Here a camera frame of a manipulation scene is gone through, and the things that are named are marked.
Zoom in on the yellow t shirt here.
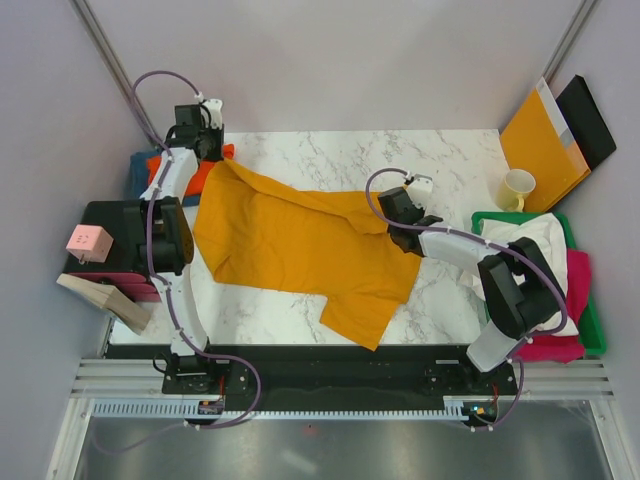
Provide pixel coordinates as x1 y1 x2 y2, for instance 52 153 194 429
194 160 421 351

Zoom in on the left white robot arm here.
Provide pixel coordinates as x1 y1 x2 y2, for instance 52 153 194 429
124 99 225 357

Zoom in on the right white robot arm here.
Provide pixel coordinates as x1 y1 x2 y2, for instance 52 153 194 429
376 187 568 394

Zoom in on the folded orange t shirt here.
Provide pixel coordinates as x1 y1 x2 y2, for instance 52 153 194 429
144 143 235 197

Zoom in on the folded blue t shirt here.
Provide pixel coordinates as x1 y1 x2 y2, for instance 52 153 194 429
126 151 202 207

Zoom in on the pale yellow mug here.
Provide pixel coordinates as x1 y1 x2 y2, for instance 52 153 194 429
495 169 536 212

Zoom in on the black organizer box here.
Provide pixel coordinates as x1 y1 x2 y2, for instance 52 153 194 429
63 201 160 302

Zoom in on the white t shirt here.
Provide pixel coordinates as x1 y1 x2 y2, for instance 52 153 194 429
460 213 578 336

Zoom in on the pink cube power adapter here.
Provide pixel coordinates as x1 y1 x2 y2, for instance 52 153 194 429
66 224 114 264

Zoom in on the orange yellow envelope folder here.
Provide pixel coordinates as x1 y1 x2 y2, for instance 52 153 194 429
500 78 591 213

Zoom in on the beige book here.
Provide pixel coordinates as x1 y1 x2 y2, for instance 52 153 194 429
56 273 151 334

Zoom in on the black flat box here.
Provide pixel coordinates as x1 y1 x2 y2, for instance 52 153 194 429
556 75 617 170

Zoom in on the magenta t shirt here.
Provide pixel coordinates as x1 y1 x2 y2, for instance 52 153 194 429
515 248 592 364

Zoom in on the green plastic tray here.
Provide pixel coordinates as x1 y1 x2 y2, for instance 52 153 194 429
470 210 609 357

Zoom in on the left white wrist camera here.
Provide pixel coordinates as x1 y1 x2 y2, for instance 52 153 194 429
195 92 223 130

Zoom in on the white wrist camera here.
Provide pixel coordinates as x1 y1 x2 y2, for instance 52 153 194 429
405 174 434 209
195 92 223 130

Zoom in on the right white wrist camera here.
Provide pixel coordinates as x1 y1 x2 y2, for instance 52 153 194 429
405 174 434 209

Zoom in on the left metal frame post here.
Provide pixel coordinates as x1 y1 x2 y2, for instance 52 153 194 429
69 0 157 145

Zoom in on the metal frame post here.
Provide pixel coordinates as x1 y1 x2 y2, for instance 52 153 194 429
542 0 601 84
69 0 157 145

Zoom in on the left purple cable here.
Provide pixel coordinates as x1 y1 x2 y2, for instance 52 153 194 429
89 70 266 455

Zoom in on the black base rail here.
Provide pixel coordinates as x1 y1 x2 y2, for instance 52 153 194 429
106 345 517 409

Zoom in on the right metal frame post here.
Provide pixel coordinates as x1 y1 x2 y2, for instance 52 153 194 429
542 0 601 84

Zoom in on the white slotted cable duct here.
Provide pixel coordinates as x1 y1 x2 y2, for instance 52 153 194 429
92 396 492 421

